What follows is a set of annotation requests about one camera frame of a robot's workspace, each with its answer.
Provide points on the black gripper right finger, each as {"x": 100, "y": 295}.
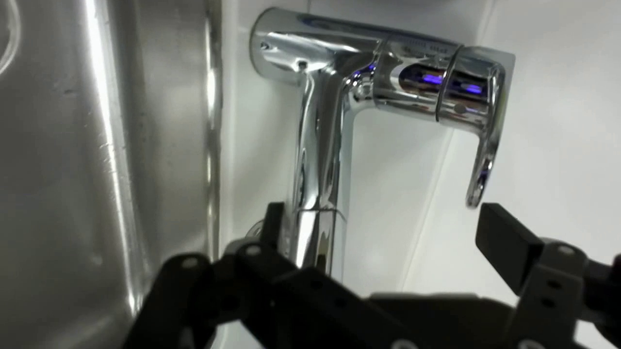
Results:
{"x": 564, "y": 291}

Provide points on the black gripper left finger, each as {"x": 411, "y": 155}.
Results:
{"x": 259, "y": 303}

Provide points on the chrome sink faucet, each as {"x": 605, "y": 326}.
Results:
{"x": 323, "y": 117}

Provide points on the stainless steel sink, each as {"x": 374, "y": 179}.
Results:
{"x": 65, "y": 194}

